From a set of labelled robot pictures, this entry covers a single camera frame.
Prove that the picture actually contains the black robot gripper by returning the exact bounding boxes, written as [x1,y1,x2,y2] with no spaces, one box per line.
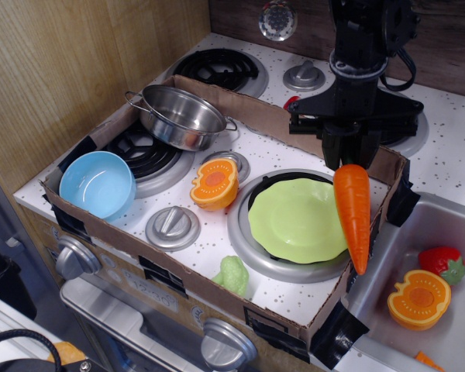
[288,77,424,171]

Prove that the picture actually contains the orange toy carrot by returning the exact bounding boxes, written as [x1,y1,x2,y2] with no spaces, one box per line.
[333,164,371,275]

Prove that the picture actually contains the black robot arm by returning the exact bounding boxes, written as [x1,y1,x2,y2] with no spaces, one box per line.
[288,1,424,170]

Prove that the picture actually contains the light green plastic plate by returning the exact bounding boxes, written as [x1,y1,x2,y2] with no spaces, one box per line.
[248,178,347,264]

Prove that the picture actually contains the black coil burner rear right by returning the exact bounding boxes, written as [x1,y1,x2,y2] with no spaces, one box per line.
[377,87,430,158]

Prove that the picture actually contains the black coil burner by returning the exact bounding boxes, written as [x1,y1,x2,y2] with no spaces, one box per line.
[377,87,430,158]
[166,48,269,98]
[104,121,195,198]

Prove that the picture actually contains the red white toy mushroom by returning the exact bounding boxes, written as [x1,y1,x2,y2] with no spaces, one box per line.
[283,95,300,110]

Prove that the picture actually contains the silver stove knob middle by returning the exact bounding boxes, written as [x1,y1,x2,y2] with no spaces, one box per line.
[202,151,250,183]

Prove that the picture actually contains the metal sink basin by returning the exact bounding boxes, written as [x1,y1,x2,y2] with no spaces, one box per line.
[337,193,465,371]

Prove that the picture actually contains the orange toy pumpkin half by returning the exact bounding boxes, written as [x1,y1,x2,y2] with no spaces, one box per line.
[190,158,239,211]

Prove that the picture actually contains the silver hanging strainer ladle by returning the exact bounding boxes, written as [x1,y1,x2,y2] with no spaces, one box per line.
[258,1,298,42]

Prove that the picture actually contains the black coil burner rear left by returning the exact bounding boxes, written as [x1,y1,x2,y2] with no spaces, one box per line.
[166,48,269,98]

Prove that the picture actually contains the red toy strawberry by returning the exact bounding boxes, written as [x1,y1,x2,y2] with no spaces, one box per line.
[418,246,465,286]

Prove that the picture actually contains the orange pumpkin half in sink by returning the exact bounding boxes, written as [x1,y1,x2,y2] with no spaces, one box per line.
[387,270,452,331]

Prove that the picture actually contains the brown cardboard fence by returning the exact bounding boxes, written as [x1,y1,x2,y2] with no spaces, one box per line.
[40,74,422,371]

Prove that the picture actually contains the light green toy broccoli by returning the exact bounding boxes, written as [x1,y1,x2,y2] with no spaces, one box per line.
[212,256,250,297]

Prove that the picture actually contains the stainless steel pot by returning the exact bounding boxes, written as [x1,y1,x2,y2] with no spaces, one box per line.
[125,84,237,152]

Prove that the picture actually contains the silver stove knob front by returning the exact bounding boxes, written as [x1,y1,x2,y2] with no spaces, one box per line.
[145,206,201,252]

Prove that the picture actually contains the black coil burner front left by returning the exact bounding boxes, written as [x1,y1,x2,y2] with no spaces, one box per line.
[104,121,195,198]

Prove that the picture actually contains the small orange toy piece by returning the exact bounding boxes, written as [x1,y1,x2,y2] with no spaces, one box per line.
[415,351,445,372]

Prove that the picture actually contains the silver oven dial right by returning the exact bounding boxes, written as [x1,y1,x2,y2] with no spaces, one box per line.
[201,318,257,371]

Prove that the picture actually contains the silver oven dial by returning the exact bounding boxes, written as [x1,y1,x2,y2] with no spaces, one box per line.
[201,318,257,371]
[55,236,102,281]

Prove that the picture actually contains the light blue plastic bowl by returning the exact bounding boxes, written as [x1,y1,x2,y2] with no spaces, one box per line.
[59,151,136,222]

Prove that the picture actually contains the silver oven dial left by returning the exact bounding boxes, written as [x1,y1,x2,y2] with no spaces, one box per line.
[55,236,102,281]

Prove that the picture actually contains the orange cloth lower left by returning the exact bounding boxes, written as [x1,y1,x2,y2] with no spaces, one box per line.
[53,341,86,366]

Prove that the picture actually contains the silver burner ring under plate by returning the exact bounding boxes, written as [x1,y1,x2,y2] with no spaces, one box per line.
[226,168,372,284]

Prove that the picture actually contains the silver oven door handle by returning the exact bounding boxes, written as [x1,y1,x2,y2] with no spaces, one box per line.
[60,278,200,371]

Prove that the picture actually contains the black cable lower left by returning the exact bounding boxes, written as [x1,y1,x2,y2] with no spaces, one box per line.
[0,328,63,372]

